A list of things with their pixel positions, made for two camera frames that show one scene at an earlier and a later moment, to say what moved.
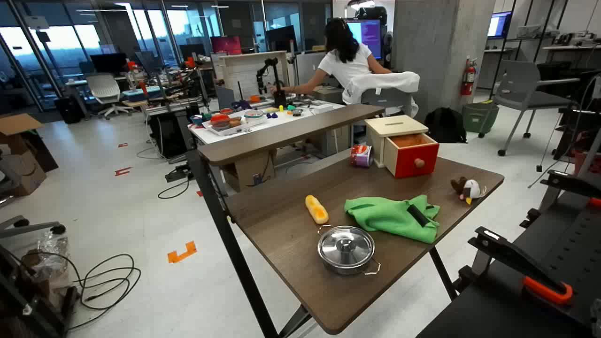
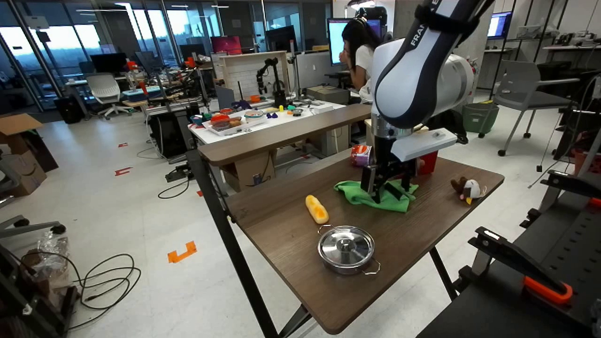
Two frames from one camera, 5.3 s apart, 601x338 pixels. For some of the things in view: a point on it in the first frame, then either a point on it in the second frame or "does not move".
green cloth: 391,216 to 389,201
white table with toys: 252,116 does not move
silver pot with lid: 348,248 does not move
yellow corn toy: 320,214 does not move
